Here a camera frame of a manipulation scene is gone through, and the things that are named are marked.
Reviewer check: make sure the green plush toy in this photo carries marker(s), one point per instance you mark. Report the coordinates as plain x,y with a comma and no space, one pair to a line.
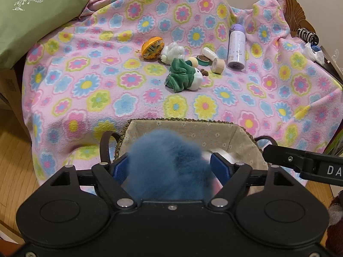
182,75

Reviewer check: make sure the blue round object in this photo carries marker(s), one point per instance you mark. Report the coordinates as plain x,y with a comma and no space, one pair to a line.
315,48

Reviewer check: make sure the green tape roll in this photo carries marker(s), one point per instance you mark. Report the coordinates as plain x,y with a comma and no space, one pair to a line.
204,60

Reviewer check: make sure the green printed pillow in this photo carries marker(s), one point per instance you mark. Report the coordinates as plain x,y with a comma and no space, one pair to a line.
32,18

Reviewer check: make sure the woven basket with fabric liner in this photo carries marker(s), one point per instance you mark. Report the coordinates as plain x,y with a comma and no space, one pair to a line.
187,131

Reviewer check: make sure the beige tape roll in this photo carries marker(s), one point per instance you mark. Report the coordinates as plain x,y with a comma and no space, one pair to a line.
217,66

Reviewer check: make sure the small white bottle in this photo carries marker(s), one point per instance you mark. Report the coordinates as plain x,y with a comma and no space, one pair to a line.
209,53

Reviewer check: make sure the pink flower print blanket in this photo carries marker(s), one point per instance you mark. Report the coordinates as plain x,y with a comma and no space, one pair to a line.
107,72

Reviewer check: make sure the brown stuffed toy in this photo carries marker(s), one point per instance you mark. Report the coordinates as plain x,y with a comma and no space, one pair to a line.
336,211

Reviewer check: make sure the blue fluffy plush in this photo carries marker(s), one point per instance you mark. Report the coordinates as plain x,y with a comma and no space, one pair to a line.
160,166

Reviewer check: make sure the teal dumbbell-shaped massager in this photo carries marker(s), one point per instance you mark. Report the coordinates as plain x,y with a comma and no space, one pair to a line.
193,62

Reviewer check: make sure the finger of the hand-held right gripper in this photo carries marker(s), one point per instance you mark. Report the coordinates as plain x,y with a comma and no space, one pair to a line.
284,158

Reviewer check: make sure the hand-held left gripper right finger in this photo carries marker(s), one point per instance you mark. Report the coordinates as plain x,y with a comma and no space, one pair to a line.
219,168

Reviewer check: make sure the white fluffy toy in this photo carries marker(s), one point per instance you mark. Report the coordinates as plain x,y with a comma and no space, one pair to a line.
171,52

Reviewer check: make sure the zebra striped folded umbrella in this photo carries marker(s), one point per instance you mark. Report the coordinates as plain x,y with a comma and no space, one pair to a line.
306,34

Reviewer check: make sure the cardboard box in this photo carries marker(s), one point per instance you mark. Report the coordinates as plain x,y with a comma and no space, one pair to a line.
9,88

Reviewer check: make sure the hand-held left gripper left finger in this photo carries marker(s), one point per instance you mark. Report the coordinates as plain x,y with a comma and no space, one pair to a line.
120,168

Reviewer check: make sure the white plastic bag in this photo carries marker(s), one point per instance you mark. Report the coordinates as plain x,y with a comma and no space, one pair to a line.
317,56

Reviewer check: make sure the purple white water bottle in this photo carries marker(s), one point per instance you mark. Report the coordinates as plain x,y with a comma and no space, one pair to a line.
236,45

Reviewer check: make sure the orange patterned round pouch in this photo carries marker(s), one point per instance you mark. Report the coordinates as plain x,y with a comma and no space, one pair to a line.
152,48

